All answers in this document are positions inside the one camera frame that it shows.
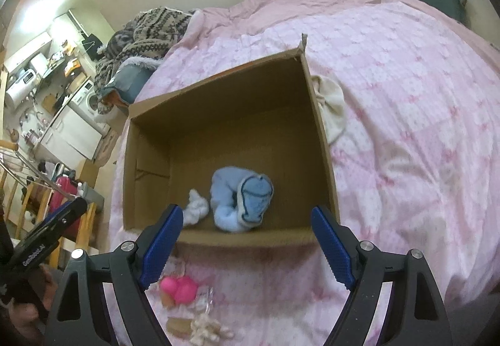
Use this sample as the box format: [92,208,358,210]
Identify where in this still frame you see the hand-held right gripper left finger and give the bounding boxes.
[43,204,184,346]

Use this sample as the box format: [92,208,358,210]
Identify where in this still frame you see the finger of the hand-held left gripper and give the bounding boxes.
[37,198,87,243]

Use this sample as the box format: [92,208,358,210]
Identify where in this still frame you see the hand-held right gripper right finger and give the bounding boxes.
[310,206,454,346]

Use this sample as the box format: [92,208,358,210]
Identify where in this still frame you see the pink heart plush toy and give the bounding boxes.
[159,276,198,305]

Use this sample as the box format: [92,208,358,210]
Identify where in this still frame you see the clear plastic packet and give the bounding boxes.
[195,285,216,315]

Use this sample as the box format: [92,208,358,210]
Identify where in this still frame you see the light blue plush toy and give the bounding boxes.
[210,166,274,233]

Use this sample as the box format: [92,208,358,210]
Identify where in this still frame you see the beige fluffy scrunchie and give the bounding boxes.
[189,313,234,344]

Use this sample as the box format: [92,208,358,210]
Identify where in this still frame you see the brown cardboard box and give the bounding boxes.
[122,33,340,249]

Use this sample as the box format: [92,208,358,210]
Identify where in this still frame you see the cream fluffy cloth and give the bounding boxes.
[311,76,347,144]

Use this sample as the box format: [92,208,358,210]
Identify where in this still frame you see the person's left hand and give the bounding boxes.
[39,265,60,311]

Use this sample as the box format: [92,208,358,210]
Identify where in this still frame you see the wooden rack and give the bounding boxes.
[4,174,98,253]

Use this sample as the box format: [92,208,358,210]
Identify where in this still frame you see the red suitcase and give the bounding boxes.
[49,174,78,214]

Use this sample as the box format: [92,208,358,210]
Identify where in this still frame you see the grey container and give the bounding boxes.
[80,188,105,211]

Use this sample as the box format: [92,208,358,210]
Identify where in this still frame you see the small white plush toy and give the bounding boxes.
[183,189,212,228]

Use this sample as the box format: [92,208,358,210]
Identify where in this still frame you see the white washing machine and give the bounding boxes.
[83,81,104,113]

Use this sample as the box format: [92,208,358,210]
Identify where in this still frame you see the white water heater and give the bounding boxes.
[4,68,40,109]

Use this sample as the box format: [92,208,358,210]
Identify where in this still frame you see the grey blue pillow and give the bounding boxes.
[103,65,155,97]

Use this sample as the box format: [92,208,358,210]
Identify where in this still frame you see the pink floral duvet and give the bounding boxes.
[105,0,500,346]

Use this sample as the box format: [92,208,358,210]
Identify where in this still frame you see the patterned knit blanket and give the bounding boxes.
[96,6,196,114]

